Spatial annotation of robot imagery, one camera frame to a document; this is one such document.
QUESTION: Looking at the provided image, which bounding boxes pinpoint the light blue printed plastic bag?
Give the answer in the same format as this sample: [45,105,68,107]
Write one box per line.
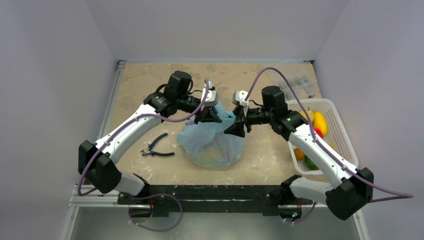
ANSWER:
[176,101,246,168]

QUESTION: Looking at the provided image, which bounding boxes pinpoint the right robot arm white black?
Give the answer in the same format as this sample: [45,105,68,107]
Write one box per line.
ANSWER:
[224,86,374,220]

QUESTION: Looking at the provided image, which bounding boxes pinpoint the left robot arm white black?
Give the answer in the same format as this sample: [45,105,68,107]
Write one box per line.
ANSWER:
[77,70,221,205]

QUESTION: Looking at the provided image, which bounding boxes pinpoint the small orange fake fruit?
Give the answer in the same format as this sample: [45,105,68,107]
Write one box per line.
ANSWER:
[293,148,306,161]

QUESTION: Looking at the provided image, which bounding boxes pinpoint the yellow fake pear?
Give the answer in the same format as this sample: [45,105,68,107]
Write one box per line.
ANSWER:
[299,107,315,122]

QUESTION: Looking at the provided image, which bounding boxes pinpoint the green fake fruit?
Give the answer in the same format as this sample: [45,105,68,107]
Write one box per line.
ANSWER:
[304,156,319,171]

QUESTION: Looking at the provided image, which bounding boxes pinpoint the white plastic basket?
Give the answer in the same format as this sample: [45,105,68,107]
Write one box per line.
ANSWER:
[287,98,359,175]

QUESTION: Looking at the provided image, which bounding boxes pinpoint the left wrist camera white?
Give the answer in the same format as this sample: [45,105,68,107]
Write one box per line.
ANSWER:
[201,85,219,107]

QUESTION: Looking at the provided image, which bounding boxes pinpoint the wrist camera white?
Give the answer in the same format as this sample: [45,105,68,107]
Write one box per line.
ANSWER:
[201,85,219,107]
[232,90,249,108]

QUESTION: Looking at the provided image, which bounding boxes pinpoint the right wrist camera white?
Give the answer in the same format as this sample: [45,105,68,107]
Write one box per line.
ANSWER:
[232,90,249,108]

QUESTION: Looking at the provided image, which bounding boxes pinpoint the blue handled pliers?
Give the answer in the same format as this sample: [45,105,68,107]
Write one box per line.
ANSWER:
[140,132,175,158]

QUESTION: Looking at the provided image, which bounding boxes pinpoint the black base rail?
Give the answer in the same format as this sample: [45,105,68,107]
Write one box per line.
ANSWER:
[117,184,312,221]

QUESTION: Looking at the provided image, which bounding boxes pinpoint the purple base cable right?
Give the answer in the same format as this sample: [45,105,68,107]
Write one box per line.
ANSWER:
[283,201,317,225]

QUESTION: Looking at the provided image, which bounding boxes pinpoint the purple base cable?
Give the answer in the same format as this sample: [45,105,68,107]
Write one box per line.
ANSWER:
[283,201,317,225]
[128,193,184,233]

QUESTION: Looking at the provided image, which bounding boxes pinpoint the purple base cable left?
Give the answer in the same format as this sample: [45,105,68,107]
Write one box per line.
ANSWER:
[128,193,184,233]

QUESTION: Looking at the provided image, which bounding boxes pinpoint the aluminium frame rail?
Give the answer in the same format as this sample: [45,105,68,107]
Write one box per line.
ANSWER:
[68,185,120,208]

